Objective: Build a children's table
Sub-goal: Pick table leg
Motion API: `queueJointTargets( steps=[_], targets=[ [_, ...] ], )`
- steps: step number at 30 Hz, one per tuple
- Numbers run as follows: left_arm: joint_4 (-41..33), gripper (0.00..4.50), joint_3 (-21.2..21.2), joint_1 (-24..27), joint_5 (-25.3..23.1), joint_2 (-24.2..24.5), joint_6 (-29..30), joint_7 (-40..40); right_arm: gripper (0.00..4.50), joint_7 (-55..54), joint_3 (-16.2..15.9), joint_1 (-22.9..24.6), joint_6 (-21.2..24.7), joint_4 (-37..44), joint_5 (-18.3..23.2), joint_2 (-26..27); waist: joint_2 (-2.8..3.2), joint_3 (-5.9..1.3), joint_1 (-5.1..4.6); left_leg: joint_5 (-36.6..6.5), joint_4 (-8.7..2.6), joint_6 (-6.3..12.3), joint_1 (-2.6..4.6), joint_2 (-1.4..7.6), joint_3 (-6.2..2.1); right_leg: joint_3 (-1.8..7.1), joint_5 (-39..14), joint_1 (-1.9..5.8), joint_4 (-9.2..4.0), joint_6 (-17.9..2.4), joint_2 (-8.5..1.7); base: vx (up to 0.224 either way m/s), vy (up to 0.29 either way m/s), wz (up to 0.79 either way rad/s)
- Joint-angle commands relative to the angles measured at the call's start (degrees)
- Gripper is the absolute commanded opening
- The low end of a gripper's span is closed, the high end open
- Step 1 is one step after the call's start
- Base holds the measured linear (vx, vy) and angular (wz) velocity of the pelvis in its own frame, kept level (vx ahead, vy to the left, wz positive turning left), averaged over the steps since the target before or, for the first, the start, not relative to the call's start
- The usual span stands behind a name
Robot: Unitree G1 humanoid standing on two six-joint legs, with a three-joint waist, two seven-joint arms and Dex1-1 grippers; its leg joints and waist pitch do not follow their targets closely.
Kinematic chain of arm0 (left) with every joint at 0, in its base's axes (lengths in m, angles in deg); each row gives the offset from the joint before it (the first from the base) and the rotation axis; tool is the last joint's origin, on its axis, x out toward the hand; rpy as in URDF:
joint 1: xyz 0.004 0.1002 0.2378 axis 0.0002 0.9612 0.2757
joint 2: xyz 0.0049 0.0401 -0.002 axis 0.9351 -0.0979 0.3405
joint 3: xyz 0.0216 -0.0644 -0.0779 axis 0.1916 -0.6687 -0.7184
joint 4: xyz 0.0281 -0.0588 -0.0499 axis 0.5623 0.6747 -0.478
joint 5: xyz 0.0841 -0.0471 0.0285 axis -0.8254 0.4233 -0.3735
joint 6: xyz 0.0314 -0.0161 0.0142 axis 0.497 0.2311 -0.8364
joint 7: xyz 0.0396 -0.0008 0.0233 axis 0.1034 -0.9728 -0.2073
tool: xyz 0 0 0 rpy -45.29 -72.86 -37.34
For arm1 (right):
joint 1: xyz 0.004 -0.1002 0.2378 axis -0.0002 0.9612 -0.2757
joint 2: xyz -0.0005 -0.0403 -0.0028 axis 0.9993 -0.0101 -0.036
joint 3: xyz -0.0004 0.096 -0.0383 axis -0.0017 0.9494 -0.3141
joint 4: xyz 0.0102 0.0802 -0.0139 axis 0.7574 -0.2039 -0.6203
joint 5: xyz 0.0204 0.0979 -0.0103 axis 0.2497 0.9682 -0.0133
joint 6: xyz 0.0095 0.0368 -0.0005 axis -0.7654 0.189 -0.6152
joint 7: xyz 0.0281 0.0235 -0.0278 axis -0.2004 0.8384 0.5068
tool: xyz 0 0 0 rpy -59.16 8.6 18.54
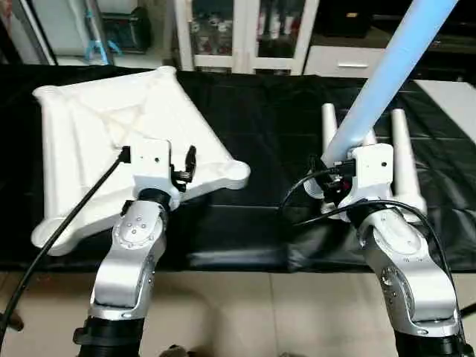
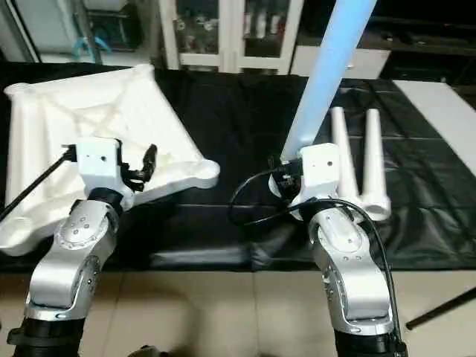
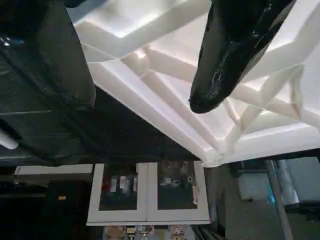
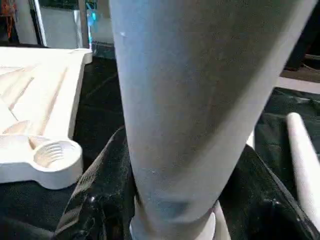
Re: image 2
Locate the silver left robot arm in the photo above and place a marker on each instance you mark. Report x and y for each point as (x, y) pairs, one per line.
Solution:
(74, 253)

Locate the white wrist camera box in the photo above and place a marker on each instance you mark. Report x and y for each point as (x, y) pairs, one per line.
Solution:
(98, 160)
(316, 175)

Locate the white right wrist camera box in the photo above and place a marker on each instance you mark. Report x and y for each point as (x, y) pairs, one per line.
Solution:
(316, 175)

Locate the white drawer unit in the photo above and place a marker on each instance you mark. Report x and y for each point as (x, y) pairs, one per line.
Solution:
(368, 63)

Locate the teal plastic object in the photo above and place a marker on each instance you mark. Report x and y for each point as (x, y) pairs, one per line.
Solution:
(89, 48)

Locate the white glass door cabinet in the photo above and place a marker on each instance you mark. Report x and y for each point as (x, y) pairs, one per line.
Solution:
(223, 37)

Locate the black metal bench leg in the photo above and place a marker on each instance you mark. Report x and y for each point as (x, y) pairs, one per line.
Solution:
(442, 309)

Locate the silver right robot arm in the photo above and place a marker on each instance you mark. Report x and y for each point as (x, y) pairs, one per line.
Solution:
(349, 268)

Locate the white plastic table leg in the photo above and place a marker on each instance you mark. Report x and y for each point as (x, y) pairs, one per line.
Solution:
(374, 163)
(327, 74)
(342, 149)

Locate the white plastic table top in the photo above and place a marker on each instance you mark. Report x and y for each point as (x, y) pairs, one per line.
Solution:
(97, 111)

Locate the black work mat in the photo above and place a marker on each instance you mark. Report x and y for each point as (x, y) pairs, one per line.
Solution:
(223, 119)

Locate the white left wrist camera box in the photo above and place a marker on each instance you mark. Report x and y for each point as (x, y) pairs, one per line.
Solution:
(98, 160)

